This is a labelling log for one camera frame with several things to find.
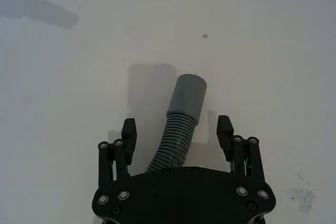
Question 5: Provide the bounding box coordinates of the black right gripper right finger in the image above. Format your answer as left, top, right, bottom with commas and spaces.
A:
216, 115, 266, 184

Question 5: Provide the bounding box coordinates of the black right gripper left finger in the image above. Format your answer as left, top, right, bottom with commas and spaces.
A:
97, 119, 139, 191

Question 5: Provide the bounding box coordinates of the grey corrugated hose with cuff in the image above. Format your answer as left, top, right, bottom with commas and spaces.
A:
145, 72, 209, 174

